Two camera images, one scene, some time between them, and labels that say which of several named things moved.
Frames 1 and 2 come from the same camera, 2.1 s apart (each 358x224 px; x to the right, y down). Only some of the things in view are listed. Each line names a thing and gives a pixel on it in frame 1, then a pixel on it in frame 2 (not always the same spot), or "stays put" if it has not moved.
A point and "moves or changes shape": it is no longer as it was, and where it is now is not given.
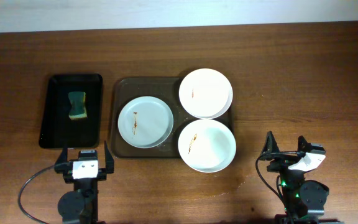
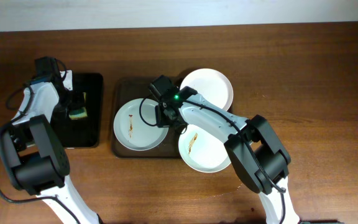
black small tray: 57,129 stays put
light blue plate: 145,122 moves or changes shape
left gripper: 61,165 -> 63,107
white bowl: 207,145 stays put
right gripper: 281,163 -> 160,121
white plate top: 206,93 stays put
